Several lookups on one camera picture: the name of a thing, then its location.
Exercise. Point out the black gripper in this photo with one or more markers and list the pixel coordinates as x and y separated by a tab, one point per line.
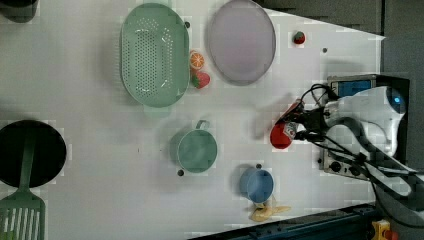
312	120

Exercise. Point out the red ketchup bottle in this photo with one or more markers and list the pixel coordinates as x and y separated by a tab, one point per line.
283	133

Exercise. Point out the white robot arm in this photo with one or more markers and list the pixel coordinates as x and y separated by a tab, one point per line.
361	130

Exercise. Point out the black toaster oven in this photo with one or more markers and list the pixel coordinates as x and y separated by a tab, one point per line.
353	85

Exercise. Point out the blue cup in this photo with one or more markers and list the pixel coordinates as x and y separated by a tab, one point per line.
256	185

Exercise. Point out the small red strawberry toy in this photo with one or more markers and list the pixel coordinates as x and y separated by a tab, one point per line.
299	38

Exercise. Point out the yellow banana peel toy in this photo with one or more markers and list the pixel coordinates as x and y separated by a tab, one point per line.
265	210

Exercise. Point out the lilac oval plate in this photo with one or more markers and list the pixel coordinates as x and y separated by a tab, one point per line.
242	41

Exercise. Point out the pink strawberry toy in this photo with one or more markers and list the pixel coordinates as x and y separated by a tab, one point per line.
200	79

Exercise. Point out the orange slice toy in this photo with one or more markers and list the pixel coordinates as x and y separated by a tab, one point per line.
197	60

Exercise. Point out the yellow red object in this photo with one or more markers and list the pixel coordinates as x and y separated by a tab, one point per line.
382	231

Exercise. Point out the green oval colander basket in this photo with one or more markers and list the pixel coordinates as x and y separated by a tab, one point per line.
154	55

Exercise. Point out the green slotted spatula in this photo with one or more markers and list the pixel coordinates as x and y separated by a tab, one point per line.
22	212

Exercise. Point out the black cylinder cup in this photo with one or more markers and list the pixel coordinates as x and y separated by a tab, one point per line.
19	11

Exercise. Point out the green cup with handle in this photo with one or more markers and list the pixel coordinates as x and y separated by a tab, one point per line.
194	150

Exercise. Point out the dark blue metal frame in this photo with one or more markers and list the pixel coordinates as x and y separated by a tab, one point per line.
350	223

